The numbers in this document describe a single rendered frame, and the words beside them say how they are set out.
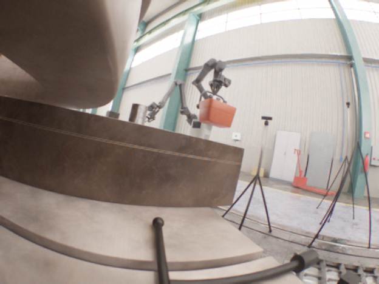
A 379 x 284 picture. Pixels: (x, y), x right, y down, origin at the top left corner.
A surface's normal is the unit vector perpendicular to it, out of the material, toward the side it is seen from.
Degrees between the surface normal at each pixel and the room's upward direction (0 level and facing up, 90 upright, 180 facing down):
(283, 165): 90
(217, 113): 97
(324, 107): 90
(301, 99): 90
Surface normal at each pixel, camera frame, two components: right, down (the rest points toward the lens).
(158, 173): 0.44, 0.06
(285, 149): -0.65, -0.15
